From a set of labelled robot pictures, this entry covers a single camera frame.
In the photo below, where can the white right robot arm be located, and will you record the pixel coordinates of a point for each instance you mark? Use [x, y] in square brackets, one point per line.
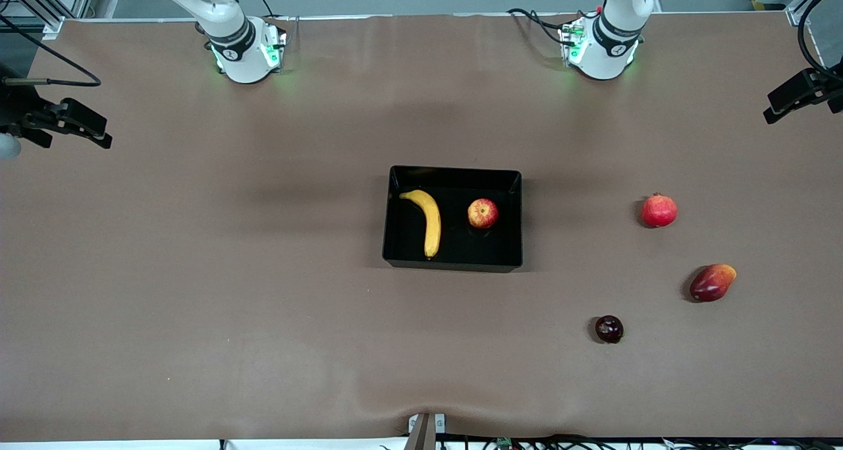
[230, 48]

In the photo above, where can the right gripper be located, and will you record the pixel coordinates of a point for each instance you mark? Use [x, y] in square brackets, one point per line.
[18, 111]

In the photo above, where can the dark purple round fruit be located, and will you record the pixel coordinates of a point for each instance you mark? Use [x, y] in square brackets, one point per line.
[609, 329]

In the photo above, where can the red yellow apple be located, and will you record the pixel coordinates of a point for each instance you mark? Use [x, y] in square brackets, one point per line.
[483, 213]

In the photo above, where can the red yellow mango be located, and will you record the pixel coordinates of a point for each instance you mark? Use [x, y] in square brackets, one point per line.
[711, 284]

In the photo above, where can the small green circuit board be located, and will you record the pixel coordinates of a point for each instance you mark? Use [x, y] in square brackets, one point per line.
[504, 442]

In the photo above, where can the brown table cover sheet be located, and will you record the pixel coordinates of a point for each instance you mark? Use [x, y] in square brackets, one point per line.
[395, 344]

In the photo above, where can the metal bracket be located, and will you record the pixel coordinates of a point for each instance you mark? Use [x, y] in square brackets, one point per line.
[425, 433]

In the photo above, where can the black plastic box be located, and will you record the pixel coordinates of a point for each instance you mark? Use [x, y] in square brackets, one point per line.
[461, 246]

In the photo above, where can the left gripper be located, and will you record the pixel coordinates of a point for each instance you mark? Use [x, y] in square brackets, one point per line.
[835, 94]

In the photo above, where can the yellow banana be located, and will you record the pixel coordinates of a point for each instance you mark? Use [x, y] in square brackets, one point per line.
[431, 219]

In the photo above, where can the red pomegranate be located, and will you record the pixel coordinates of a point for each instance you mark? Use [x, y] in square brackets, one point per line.
[659, 211]

